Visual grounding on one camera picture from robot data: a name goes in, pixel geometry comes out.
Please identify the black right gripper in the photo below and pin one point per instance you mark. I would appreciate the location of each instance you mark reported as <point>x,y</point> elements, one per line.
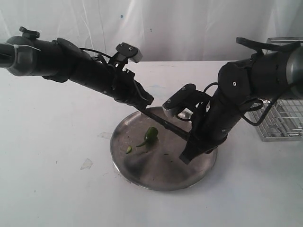
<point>201,138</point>

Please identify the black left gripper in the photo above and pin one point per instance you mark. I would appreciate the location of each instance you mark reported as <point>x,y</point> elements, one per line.
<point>129,91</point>

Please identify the black kitchen knife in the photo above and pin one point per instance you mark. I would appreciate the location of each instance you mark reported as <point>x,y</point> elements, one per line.
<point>167,125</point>

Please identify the dark green pear-shaped vegetable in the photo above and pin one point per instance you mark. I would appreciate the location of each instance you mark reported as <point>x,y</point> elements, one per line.
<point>150,136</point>

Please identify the wire metal utensil holder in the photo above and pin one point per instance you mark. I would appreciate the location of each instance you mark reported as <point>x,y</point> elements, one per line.
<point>284,122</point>

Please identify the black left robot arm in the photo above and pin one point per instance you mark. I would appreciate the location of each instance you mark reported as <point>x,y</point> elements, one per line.
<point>60,60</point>

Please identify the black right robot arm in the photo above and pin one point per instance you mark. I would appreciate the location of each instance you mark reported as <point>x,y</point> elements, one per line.
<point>273,72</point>

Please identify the blurry green vegetable piece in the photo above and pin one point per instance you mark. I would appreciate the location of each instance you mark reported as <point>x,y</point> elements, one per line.
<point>129,149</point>

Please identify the round steel plate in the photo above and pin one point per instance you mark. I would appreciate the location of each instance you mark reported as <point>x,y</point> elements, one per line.
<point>155,166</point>

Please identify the white backdrop curtain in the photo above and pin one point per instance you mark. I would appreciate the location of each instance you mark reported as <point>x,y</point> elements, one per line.
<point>163,30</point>

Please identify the clear tape scrap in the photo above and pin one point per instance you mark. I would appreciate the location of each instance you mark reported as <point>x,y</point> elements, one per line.
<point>87,164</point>

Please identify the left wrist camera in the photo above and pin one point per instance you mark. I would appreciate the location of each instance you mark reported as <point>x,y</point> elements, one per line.
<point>124,53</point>

